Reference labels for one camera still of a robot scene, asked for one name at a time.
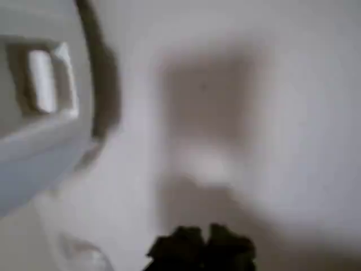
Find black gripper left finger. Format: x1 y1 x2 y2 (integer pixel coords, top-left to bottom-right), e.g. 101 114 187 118
146 225 209 271

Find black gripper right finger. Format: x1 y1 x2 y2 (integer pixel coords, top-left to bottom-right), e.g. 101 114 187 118
208 222 258 271

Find white electric cooking pot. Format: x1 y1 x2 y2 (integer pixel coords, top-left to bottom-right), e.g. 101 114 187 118
0 0 96 218

